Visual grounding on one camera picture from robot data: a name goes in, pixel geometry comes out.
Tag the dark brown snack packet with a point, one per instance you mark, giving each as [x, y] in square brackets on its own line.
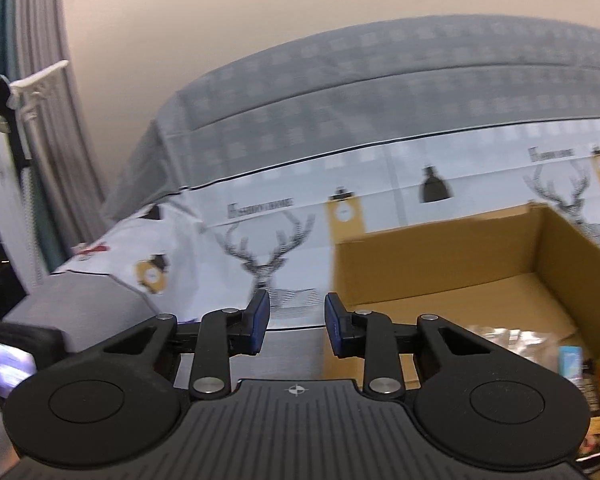
[592, 390]

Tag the grey curtain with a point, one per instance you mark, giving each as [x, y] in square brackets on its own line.
[55, 135]

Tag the black clamp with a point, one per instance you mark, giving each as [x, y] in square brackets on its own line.
[7, 110]

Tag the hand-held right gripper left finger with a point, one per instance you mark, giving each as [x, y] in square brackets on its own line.
[261, 321]

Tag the white plastic rack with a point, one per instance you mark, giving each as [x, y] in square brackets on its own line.
[37, 82]

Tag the brown cardboard box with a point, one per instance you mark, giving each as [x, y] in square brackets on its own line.
[430, 260]

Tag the light blue snack packet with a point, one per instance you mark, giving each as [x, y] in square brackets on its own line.
[571, 366]

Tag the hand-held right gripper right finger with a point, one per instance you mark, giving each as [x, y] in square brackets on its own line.
[334, 326]

